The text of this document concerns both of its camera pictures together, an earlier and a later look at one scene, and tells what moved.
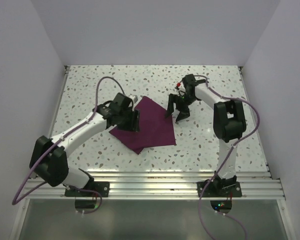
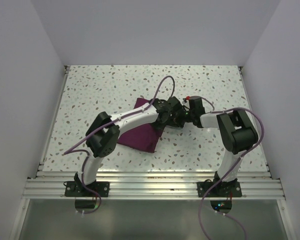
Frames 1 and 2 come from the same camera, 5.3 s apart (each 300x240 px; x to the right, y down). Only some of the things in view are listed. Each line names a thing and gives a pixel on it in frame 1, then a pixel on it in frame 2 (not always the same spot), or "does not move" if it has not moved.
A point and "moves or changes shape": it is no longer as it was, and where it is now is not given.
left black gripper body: [125, 122] to [165, 121]
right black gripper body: [185, 100] to [183, 116]
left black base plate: [102, 187] does not move
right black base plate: [211, 191] does not move
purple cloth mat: [155, 129] moves or changes shape
